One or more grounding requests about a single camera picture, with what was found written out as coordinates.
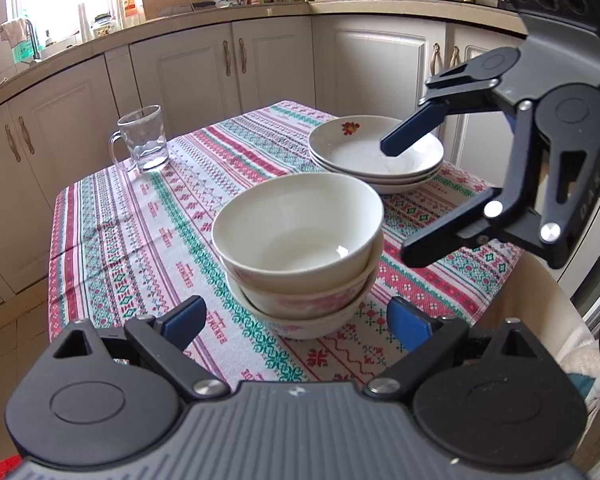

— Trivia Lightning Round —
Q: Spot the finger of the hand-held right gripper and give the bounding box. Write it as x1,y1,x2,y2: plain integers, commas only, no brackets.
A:
380,57,533,157
401,101,582,269

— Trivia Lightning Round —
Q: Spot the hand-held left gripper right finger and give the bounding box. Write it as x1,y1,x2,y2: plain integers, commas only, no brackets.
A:
365,296,536,401

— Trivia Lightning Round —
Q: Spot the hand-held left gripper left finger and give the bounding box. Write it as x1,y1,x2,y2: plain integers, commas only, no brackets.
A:
52,295,229,401

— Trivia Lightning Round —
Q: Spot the white ceramic bowl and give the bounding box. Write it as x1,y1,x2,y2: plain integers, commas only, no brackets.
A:
225,232,384,321
211,172,385,281
228,272,376,341

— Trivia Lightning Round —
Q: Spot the striped patterned tablecloth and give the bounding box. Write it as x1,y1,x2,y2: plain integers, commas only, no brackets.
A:
47,100,525,386

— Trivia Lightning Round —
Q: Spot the white fleece garment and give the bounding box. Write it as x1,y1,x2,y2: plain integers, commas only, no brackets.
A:
555,335,600,480

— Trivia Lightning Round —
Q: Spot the clear glass mug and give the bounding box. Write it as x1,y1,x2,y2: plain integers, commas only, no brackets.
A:
109,105,170,174

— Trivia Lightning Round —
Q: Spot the glass storage jar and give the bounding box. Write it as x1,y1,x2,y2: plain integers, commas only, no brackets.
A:
91,14,118,38

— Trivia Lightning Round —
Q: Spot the orange label plastic jug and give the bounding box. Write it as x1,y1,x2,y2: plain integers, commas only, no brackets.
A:
114,0,138,28

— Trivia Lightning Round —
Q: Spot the clear plastic cup stack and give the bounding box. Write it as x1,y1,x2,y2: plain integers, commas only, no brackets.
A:
77,2,93,43

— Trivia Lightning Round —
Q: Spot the metal kitchen faucet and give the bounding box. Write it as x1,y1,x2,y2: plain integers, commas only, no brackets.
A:
0,18,43,63

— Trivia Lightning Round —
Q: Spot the white dish cloth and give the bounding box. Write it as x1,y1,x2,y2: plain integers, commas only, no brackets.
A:
1,18,28,48

